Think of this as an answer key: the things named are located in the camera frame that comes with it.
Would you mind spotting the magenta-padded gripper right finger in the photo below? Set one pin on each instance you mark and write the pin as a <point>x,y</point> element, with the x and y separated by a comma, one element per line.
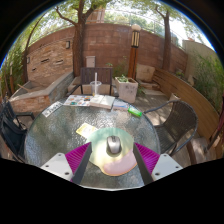
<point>166,165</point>

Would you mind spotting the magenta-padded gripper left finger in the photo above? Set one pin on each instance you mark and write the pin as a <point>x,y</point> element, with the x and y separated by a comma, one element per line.
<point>56,165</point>

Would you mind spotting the grey black computer mouse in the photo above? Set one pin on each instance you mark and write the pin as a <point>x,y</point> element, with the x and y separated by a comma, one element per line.
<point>113,145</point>

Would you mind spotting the pale green round mouse pad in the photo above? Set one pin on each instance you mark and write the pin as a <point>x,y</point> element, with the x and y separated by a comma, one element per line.
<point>115,165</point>

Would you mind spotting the yellow printed card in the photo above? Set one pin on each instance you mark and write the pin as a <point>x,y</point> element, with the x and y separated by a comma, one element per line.
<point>85,130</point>

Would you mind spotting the dark wicker chair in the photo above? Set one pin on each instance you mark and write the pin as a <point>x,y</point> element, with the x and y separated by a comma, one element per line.
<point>180,121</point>

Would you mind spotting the white license plate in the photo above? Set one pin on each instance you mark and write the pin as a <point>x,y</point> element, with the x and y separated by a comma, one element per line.
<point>52,109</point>

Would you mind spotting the black metal chair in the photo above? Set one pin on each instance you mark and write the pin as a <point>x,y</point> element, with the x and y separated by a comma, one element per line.
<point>11,130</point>

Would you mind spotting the green tube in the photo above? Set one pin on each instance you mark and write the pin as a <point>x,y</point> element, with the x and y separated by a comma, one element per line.
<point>135,111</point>

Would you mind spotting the stone raised bed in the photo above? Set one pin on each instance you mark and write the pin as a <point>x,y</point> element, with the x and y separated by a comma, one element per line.
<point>36,100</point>

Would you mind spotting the curved wooden bench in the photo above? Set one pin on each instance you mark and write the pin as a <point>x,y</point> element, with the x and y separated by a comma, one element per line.
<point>196,100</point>

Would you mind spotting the white blue booklet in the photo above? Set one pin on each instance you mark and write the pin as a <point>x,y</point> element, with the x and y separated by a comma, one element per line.
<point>120,105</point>

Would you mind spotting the white book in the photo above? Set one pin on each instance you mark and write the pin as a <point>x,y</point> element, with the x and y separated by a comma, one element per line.
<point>103,101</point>

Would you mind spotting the concrete planter with plant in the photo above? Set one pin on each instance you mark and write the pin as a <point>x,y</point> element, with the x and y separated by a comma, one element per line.
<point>126,91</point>

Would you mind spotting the clear plastic cup with straw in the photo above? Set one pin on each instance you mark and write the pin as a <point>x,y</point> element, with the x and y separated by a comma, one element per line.
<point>95,88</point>

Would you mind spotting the beige stone slab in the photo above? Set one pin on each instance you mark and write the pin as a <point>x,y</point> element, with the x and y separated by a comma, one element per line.
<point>145,72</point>

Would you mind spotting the dark wooden slat chair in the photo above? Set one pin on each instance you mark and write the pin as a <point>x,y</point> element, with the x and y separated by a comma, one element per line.
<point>105,75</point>

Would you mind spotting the large tree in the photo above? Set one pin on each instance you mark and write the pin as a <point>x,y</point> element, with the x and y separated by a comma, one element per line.
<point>78,50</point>

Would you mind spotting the slender tree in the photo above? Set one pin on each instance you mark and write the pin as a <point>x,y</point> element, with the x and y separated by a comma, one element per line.
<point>166,46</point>

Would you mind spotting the grey wall box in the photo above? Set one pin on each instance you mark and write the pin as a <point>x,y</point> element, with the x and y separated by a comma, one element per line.
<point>90,61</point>

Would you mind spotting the wooden garden lamp post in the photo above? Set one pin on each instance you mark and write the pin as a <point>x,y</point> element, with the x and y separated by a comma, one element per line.
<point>133,56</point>

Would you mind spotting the black wall lamp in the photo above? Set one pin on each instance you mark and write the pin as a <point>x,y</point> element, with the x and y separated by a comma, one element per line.
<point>67,44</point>

